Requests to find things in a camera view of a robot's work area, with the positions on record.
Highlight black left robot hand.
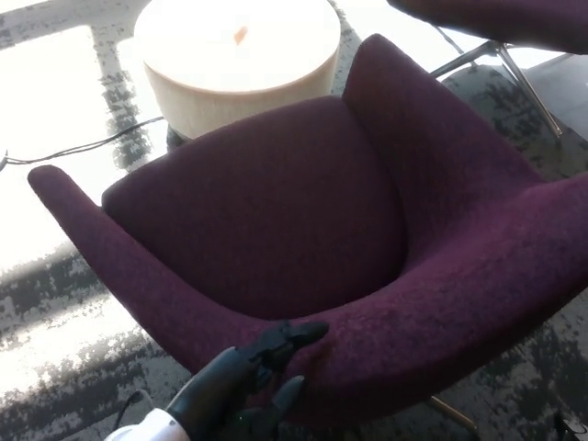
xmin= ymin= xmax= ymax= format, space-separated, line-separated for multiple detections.
xmin=164 ymin=320 xmax=331 ymax=441

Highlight purple fabric armchair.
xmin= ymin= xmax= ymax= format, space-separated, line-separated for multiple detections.
xmin=27 ymin=32 xmax=588 ymax=435

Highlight round white side table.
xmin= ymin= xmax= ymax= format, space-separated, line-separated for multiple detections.
xmin=132 ymin=0 xmax=342 ymax=140

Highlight purple chair with metal legs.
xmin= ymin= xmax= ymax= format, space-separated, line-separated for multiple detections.
xmin=388 ymin=0 xmax=588 ymax=138

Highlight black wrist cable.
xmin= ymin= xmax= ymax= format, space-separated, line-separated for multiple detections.
xmin=112 ymin=389 xmax=151 ymax=431

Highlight black floor cable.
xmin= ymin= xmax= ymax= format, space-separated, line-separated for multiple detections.
xmin=435 ymin=25 xmax=466 ymax=55
xmin=0 ymin=115 xmax=165 ymax=174

